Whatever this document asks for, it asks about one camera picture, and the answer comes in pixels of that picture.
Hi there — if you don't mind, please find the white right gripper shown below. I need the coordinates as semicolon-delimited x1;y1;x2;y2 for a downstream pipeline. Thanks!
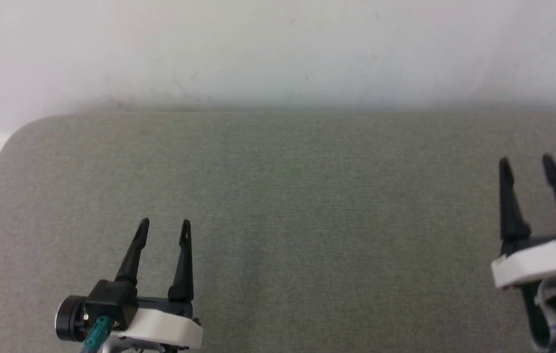
491;153;556;290

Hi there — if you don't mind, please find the grey fabric sofa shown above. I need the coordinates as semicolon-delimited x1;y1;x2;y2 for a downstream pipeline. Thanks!
0;110;556;353

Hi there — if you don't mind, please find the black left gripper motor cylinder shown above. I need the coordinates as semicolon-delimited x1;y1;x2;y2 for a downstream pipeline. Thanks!
54;295;88;343

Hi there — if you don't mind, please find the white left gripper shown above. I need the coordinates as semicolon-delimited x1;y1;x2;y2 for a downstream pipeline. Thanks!
110;218;204;350

